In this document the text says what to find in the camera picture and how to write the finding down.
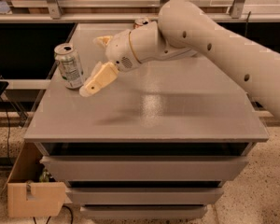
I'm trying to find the grey drawer cabinet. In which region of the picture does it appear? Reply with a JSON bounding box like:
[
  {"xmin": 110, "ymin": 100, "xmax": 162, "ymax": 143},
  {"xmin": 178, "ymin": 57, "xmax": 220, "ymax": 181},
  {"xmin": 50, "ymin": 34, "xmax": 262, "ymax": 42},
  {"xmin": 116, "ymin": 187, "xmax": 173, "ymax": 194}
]
[{"xmin": 23, "ymin": 21, "xmax": 270, "ymax": 221}]

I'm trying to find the green bottle in box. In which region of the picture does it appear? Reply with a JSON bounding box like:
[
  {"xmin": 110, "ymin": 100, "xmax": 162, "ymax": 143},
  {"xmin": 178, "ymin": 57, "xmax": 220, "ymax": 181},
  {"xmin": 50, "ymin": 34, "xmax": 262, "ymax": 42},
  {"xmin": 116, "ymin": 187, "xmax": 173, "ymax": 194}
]
[{"xmin": 39, "ymin": 168, "xmax": 50, "ymax": 182}]

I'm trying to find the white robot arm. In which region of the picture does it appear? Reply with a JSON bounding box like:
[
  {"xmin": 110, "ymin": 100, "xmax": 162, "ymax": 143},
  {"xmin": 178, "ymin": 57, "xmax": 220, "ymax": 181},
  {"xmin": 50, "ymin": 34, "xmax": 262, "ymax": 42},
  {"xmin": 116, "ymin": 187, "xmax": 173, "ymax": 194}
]
[{"xmin": 79, "ymin": 0, "xmax": 280, "ymax": 121}]

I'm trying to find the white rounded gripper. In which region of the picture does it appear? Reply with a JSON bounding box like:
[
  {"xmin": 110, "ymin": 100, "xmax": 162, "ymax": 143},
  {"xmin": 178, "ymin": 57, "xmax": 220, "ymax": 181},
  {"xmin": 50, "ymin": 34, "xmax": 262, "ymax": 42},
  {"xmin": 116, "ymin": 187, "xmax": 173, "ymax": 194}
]
[{"xmin": 79, "ymin": 30, "xmax": 140, "ymax": 97}]

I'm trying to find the metal shelf frame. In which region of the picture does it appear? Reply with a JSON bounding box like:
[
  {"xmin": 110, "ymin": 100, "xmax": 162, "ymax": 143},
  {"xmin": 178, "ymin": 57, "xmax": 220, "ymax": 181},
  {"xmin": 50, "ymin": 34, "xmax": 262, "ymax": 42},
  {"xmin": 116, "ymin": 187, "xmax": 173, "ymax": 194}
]
[{"xmin": 0, "ymin": 0, "xmax": 280, "ymax": 23}]

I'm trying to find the gold LaCroix can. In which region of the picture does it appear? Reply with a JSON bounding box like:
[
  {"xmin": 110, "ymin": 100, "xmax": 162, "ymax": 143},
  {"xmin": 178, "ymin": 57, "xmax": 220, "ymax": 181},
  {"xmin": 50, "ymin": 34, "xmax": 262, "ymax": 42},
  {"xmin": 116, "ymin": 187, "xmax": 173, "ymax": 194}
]
[{"xmin": 133, "ymin": 18, "xmax": 151, "ymax": 29}]

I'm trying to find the black cable on floor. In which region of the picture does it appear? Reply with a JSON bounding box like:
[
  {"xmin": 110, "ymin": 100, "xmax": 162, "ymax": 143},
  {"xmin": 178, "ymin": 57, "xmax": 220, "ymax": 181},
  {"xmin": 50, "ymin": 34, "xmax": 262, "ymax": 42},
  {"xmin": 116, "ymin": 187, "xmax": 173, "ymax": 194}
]
[{"xmin": 0, "ymin": 93, "xmax": 26, "ymax": 166}]

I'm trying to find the silver green 7up can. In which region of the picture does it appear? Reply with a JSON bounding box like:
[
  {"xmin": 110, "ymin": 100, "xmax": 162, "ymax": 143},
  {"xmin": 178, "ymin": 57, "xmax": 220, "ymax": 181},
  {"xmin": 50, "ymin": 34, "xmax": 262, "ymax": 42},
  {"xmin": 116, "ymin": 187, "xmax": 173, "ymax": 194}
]
[{"xmin": 54, "ymin": 43, "xmax": 84, "ymax": 90}]

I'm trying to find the cardboard box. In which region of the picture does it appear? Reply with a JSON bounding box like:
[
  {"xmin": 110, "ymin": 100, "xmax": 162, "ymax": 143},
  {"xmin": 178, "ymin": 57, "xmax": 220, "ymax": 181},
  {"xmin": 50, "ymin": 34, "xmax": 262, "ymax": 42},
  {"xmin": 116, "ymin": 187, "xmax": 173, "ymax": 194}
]
[{"xmin": 6, "ymin": 143, "xmax": 66, "ymax": 217}]

